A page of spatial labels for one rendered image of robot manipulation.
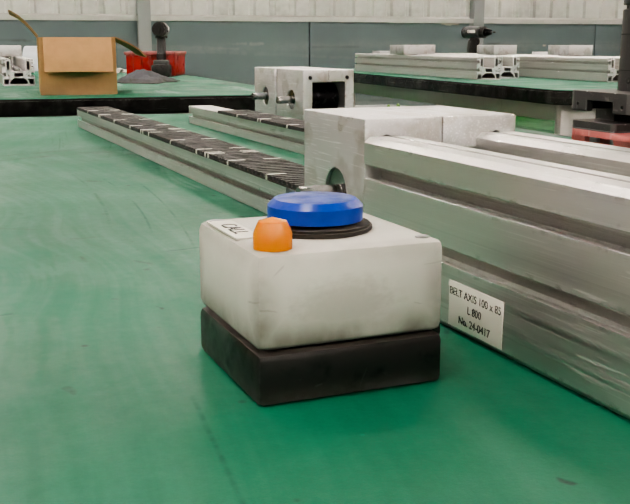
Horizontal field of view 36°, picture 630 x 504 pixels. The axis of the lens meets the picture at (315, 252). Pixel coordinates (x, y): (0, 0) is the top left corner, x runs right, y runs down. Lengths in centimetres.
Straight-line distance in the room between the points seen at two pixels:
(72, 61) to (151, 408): 232
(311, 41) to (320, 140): 1148
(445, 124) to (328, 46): 1159
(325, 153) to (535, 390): 25
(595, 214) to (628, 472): 10
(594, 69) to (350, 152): 315
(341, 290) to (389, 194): 16
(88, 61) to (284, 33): 937
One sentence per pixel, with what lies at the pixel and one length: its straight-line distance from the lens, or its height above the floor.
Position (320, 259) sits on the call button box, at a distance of 37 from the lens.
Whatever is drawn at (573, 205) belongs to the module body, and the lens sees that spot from 39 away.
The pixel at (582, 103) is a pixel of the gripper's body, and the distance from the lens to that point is 69.
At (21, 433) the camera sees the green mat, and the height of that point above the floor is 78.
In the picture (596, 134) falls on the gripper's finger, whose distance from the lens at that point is 68.
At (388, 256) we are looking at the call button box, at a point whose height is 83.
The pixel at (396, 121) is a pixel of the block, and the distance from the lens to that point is 56.
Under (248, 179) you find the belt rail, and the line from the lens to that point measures 83.
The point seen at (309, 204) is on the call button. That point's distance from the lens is 39.
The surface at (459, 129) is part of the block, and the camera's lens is 58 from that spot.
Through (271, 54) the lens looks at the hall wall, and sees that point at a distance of 1194.
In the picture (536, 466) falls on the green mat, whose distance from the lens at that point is 34.
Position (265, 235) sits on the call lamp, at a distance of 36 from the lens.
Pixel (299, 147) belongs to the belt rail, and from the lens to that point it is 123.
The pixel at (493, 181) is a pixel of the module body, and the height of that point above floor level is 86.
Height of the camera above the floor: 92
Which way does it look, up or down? 12 degrees down
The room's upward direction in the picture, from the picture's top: straight up
